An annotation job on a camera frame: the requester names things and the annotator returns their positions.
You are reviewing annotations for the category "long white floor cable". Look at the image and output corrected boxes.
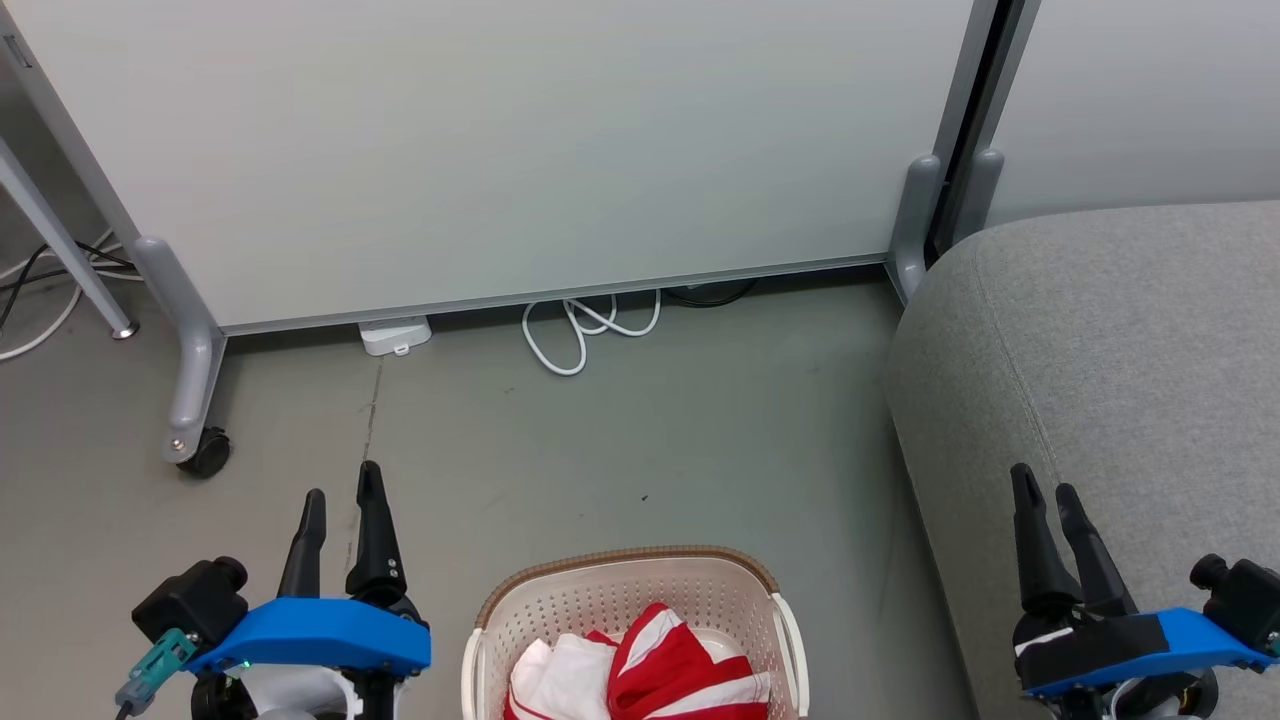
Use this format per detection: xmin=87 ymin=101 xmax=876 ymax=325
xmin=0 ymin=228 xmax=143 ymax=363

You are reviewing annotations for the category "long grey partition foot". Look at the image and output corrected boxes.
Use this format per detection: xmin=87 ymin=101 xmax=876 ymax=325
xmin=131 ymin=235 xmax=230 ymax=467

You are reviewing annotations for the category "teal cable connector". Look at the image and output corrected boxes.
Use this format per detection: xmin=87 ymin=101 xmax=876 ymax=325
xmin=114 ymin=628 xmax=199 ymax=715

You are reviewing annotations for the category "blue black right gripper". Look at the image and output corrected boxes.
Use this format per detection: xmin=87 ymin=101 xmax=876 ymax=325
xmin=1010 ymin=463 xmax=1276 ymax=720

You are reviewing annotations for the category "black caster wheel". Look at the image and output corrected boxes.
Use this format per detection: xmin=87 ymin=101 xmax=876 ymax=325
xmin=177 ymin=427 xmax=233 ymax=480

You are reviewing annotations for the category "looped white cable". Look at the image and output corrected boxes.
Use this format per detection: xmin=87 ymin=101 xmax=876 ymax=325
xmin=521 ymin=289 xmax=663 ymax=378

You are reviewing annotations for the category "wide white partition panel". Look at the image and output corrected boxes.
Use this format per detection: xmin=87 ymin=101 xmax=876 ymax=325
xmin=0 ymin=0 xmax=1001 ymax=336

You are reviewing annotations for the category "grey metal table leg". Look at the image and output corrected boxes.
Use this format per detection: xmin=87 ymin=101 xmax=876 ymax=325
xmin=0 ymin=135 xmax=141 ymax=342

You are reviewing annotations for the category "narrow white partition panel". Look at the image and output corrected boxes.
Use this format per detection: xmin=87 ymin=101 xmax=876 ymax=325
xmin=975 ymin=0 xmax=1280 ymax=229

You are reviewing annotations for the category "thin black floor cable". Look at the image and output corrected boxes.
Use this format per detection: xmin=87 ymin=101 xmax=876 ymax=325
xmin=0 ymin=244 xmax=137 ymax=333

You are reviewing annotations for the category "short grey partition foot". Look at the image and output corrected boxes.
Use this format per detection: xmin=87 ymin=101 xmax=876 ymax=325
xmin=884 ymin=153 xmax=945 ymax=307
xmin=950 ymin=148 xmax=1005 ymax=247

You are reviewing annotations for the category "cream laundry basket brown rim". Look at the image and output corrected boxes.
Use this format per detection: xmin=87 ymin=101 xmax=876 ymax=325
xmin=461 ymin=545 xmax=810 ymax=720

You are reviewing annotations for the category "red and white garment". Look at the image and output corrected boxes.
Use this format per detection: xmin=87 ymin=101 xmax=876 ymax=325
xmin=503 ymin=602 xmax=773 ymax=720

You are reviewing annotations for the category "grey fabric sofa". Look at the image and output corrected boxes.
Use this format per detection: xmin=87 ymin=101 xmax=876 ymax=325
xmin=886 ymin=200 xmax=1280 ymax=720

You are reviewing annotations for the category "white power adapter box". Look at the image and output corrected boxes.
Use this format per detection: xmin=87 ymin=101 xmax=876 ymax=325
xmin=357 ymin=315 xmax=434 ymax=358

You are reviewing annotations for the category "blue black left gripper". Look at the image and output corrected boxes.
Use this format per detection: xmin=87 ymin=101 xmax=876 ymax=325
xmin=185 ymin=461 xmax=433 ymax=720

